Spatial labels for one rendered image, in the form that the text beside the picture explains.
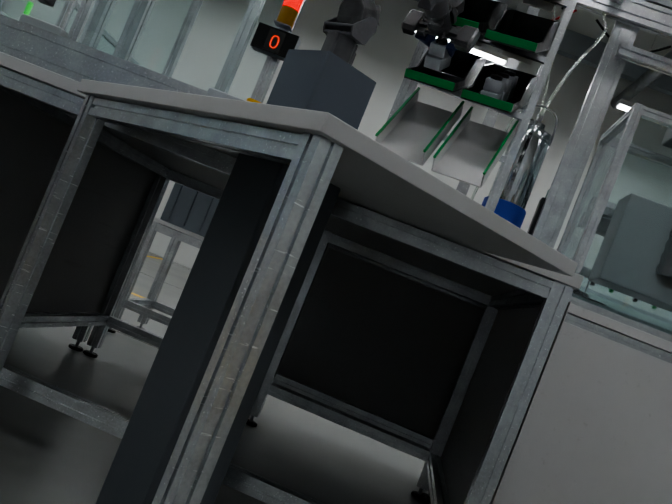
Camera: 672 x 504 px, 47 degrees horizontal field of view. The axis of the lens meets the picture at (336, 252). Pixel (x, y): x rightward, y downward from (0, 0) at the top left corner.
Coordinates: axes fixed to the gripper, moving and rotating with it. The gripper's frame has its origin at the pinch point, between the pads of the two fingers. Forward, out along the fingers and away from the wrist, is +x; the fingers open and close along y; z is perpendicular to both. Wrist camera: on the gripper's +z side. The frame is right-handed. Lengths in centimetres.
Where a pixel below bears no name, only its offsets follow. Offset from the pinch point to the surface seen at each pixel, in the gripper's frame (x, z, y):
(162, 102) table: -46, -62, 19
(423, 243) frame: 3, -49, -21
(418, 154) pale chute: 9.8, -25.5, -5.9
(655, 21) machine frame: 99, 107, -22
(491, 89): 6.7, -3.5, -14.7
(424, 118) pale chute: 17.3, -11.4, 1.3
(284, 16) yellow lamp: 5.5, -3.1, 48.4
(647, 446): 98, -44, -81
